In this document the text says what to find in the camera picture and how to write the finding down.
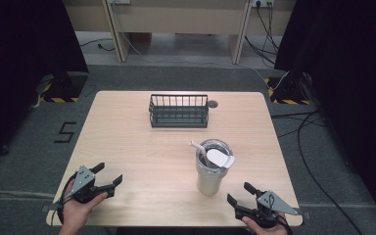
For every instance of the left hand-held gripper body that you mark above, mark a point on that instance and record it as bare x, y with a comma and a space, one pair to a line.
83, 179

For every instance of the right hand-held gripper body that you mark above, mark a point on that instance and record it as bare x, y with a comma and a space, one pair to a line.
275, 203

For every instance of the white tumbler cup with lid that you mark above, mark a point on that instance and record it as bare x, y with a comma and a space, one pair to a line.
209, 179

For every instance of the white drinking straw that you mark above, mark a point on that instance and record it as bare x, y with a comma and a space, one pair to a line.
197, 147

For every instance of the person's right hand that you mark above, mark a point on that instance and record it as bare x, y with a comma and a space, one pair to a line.
269, 231

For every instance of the person's left hand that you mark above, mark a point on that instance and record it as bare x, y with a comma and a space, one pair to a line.
75, 213

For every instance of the black stand base striped tape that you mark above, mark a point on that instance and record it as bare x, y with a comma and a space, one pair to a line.
63, 88
289, 91

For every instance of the round grey table grommet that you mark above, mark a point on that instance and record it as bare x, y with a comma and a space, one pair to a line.
212, 104

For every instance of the black curtain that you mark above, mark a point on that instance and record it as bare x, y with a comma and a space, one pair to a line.
19, 65
349, 81

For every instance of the white power strip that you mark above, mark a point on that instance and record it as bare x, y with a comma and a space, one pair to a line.
120, 1

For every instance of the white wall socket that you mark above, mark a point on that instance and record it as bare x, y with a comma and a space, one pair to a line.
262, 2

